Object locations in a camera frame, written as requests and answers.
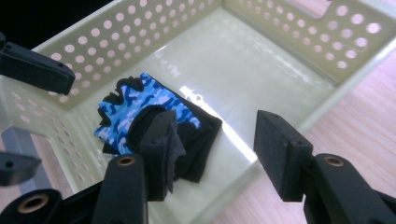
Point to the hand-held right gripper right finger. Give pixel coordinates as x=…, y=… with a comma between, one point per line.
x=280, y=155

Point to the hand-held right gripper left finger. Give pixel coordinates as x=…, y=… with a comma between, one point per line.
x=158, y=155

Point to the blue camouflage glove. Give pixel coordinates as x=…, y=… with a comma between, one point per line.
x=137, y=99

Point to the pale green perforated plastic basket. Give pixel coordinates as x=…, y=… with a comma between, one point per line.
x=249, y=77

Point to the grey metal bar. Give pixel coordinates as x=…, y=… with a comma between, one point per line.
x=18, y=140

